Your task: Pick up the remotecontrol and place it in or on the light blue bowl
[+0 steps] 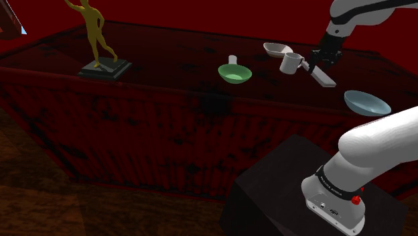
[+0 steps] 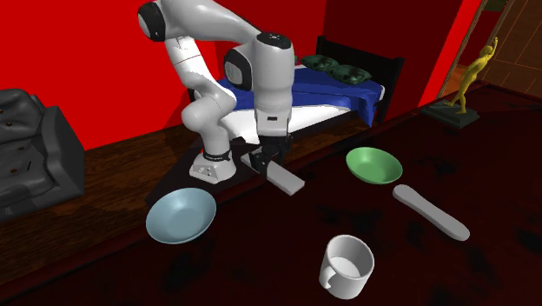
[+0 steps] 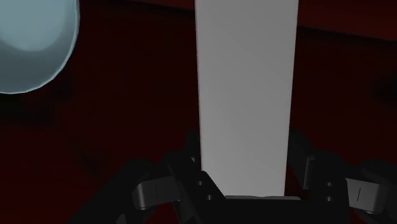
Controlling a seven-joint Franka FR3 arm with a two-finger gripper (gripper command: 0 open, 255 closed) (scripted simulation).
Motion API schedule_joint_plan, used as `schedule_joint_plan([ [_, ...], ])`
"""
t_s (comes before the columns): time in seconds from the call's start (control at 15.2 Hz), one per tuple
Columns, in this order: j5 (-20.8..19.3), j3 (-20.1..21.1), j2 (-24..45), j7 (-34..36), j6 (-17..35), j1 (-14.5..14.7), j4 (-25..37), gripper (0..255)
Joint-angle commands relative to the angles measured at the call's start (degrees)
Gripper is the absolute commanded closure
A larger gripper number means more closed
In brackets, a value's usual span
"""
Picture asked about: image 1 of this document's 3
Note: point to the green bowl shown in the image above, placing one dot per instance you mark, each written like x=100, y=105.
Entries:
x=235, y=74

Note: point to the dark robot stand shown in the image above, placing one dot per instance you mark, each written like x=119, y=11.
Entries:
x=271, y=193

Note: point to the small white cylinder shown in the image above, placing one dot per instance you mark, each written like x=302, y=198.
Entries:
x=232, y=59

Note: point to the white mug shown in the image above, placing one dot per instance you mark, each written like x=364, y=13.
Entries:
x=290, y=63

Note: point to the dark red chest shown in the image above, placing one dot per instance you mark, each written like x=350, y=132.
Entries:
x=163, y=114

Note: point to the yellow figure on dark base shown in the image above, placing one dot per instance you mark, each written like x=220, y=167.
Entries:
x=93, y=32

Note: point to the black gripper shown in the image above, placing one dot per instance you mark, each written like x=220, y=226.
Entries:
x=331, y=44

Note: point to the pale blue bowl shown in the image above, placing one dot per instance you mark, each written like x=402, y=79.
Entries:
x=367, y=104

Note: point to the large white spoon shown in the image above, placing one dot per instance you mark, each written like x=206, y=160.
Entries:
x=323, y=78

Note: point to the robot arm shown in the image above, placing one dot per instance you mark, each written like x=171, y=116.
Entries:
x=375, y=143

